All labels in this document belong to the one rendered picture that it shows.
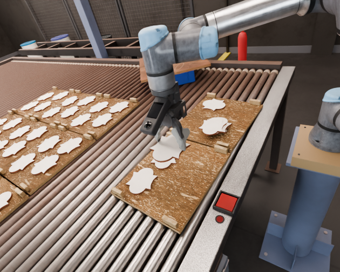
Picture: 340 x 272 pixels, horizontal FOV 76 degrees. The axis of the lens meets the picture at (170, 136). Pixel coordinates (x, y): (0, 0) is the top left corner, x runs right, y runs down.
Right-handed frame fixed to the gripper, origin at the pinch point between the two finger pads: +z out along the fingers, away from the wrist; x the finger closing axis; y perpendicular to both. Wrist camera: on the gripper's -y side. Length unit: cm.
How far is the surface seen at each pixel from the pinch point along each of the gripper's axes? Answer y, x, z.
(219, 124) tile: 39.8, 1.7, 16.2
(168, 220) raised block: -13.3, -5.1, 20.2
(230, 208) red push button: 2.7, -20.0, 22.6
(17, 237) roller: -46, 46, 27
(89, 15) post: 114, 182, -30
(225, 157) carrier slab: 23.8, -8.4, 20.6
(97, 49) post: 112, 185, 4
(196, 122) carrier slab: 41.6, 16.4, 19.4
